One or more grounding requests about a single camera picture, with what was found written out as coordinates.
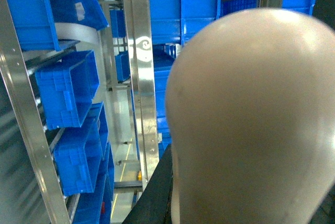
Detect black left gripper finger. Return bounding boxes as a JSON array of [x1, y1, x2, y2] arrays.
[[123, 144, 173, 224]]

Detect beige plastic scoop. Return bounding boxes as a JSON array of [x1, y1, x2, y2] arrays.
[[165, 8, 334, 223]]

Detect white curved sheet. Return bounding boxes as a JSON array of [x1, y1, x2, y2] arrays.
[[54, 23, 101, 46]]

